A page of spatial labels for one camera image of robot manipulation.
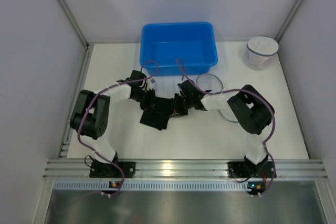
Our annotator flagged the black garment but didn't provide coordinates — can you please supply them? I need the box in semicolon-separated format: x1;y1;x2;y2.
140;97;174;130

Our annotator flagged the white mesh laundry bag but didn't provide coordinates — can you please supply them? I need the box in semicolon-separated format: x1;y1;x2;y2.
196;73;238;123
244;36;279;70

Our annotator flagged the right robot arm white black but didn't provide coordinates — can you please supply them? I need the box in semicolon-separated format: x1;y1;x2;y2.
174;81;276;180

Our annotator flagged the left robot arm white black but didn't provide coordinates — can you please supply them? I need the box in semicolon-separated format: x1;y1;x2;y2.
69;70;154;178

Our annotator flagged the blue plastic bin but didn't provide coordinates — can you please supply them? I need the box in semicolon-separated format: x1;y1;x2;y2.
139;22;218;76

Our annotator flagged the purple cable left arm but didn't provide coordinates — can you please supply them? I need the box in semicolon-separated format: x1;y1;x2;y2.
77;60;160;197

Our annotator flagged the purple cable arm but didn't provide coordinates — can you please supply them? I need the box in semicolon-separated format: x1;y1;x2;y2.
176;58;278;198
77;60;160;197

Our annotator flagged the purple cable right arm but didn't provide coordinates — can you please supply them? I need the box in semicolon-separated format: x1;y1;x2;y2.
176;58;278;198

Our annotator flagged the aluminium mounting rail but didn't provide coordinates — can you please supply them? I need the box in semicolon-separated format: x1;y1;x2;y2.
43;159;328;181

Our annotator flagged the slotted cable duct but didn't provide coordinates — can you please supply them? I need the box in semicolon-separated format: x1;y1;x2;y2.
54;180;266;192

